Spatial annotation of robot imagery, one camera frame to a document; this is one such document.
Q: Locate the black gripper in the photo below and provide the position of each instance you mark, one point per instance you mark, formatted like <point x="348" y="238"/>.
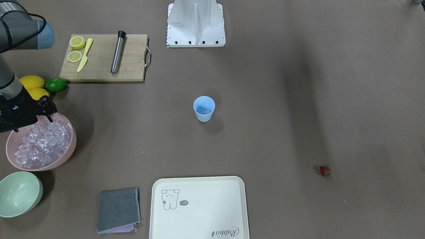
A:
<point x="28" y="105"/>

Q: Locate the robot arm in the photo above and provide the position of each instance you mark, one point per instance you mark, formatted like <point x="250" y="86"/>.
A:
<point x="20" y="29"/>

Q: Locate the pink bowl of ice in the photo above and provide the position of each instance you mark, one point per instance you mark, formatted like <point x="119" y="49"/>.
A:
<point x="42" y="146"/>

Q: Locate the light blue cup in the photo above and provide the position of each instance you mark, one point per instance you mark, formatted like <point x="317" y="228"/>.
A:
<point x="204" y="102"/>

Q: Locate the yellow lemon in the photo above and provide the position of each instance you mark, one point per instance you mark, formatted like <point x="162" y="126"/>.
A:
<point x="32" y="81"/>
<point x="37" y="93"/>

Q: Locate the green lime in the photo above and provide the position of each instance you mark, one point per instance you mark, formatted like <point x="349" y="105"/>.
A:
<point x="55" y="84"/>

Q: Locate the green empty bowl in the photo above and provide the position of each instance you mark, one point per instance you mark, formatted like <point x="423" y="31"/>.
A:
<point x="20" y="192"/>

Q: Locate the lemon slice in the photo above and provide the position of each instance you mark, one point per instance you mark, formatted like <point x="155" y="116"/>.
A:
<point x="77" y="42"/>
<point x="74" y="56"/>

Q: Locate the wooden cutting board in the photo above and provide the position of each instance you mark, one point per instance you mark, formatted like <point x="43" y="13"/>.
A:
<point x="100" y="57"/>

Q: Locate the yellow plastic knife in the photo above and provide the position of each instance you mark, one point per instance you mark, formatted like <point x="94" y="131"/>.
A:
<point x="84" y="58"/>

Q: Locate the steel muddler black cap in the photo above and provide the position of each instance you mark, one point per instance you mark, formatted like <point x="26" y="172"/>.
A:
<point x="118" y="53"/>

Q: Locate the grey folded cloth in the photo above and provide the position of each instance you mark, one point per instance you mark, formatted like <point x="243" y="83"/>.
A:
<point x="119" y="211"/>

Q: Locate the cream rabbit tray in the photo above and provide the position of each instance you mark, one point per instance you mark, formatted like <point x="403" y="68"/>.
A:
<point x="199" y="208"/>

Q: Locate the red strawberry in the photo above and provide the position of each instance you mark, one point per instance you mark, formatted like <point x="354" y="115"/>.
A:
<point x="325" y="171"/>

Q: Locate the white pedestal column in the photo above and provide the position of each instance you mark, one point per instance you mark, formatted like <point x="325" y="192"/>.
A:
<point x="195" y="23"/>

